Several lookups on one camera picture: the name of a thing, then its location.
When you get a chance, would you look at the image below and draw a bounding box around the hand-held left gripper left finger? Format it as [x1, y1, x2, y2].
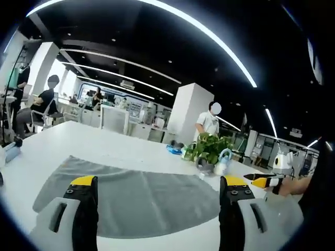
[28, 175, 99, 251]

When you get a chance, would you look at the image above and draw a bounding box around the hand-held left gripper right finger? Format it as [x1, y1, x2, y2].
[219, 175, 305, 251]

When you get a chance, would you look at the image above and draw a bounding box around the grey towel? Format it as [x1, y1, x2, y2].
[32, 155, 223, 239]

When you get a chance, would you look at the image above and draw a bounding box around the white and blue watering can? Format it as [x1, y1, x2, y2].
[213, 148, 233, 176]

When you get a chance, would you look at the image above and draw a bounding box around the person's dark clothing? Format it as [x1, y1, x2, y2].
[297, 134, 335, 236]

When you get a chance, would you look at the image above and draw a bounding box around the green potted plant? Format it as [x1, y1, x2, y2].
[186, 132, 235, 171]

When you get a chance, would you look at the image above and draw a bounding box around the white table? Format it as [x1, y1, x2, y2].
[0, 120, 315, 251]

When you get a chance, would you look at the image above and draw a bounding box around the blue-grey rolled cloth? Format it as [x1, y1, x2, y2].
[4, 137, 25, 163]

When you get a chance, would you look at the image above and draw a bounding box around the blue tray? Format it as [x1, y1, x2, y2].
[166, 145, 184, 155]

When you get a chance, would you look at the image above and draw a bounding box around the grey office chair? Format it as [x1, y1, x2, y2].
[30, 98, 66, 129]

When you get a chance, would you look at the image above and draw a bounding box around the white cabinet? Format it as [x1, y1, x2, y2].
[100, 105, 130, 134]

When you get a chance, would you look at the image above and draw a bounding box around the long ceiling light strip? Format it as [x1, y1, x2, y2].
[25, 0, 258, 88]

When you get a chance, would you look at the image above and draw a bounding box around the black stand pole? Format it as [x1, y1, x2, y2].
[0, 43, 30, 147]

